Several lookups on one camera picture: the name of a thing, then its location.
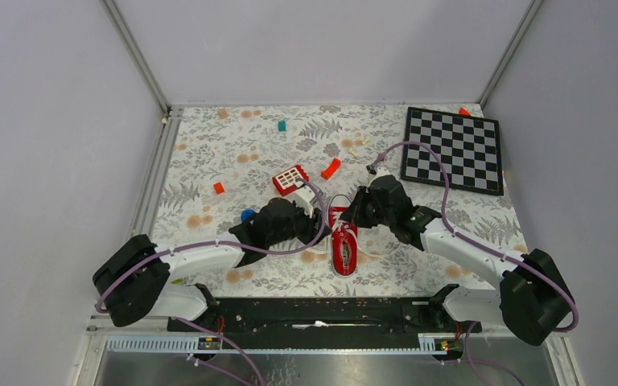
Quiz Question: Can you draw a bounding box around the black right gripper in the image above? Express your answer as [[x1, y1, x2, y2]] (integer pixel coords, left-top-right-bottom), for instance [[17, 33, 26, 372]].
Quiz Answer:
[[340, 186, 395, 228]]

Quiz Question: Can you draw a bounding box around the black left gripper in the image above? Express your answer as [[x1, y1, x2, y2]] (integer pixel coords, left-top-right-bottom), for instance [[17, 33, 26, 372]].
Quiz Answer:
[[267, 199, 332, 246]]

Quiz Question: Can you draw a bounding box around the blue plastic toy piece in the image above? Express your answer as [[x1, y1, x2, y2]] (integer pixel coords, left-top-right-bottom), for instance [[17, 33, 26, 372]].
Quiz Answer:
[[241, 208, 257, 222]]

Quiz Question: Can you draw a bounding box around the red canvas sneaker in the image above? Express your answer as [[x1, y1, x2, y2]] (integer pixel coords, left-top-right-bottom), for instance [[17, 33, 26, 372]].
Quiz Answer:
[[328, 194, 358, 277]]

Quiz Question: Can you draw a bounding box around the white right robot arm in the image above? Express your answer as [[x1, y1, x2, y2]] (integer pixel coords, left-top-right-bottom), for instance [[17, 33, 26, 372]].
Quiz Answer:
[[340, 175, 578, 346]]

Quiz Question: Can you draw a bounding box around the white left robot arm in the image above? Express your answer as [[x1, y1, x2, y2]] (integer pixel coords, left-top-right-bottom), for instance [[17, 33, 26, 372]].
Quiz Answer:
[[92, 180, 331, 331]]

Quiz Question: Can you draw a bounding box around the red white window brick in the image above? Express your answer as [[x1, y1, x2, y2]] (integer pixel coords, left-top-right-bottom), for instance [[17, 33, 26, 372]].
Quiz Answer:
[[272, 165, 309, 197]]

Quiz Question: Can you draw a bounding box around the orange red curved block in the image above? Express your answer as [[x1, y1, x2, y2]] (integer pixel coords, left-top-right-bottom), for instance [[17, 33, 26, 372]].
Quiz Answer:
[[320, 158, 341, 180]]

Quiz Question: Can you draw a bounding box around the small orange cube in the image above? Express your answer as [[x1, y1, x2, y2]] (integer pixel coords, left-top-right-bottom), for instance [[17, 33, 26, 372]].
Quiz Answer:
[[213, 183, 225, 195]]

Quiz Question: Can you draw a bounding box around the floral patterned table mat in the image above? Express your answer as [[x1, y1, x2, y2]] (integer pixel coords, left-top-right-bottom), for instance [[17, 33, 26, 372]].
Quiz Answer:
[[151, 104, 539, 299]]

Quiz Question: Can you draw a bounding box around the black grey chessboard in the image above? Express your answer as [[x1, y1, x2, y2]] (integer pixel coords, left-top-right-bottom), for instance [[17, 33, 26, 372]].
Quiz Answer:
[[400, 107, 505, 196]]

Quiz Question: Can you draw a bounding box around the orange block behind chessboard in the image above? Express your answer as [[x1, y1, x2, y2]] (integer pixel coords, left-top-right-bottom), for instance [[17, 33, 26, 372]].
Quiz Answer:
[[459, 107, 471, 117]]

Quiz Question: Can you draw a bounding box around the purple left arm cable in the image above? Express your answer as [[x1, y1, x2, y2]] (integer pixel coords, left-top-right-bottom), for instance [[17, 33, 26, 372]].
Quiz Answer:
[[94, 178, 332, 386]]

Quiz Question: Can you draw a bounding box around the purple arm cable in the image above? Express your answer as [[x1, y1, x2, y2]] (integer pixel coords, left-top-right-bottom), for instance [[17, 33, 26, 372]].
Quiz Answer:
[[94, 178, 332, 386], [370, 141, 580, 386]]

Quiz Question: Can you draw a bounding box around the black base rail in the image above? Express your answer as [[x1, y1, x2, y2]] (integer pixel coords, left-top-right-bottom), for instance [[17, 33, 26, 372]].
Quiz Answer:
[[195, 297, 482, 350]]

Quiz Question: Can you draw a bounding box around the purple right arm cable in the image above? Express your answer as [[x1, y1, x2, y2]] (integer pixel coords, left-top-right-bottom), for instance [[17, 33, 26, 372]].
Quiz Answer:
[[370, 141, 580, 386]]

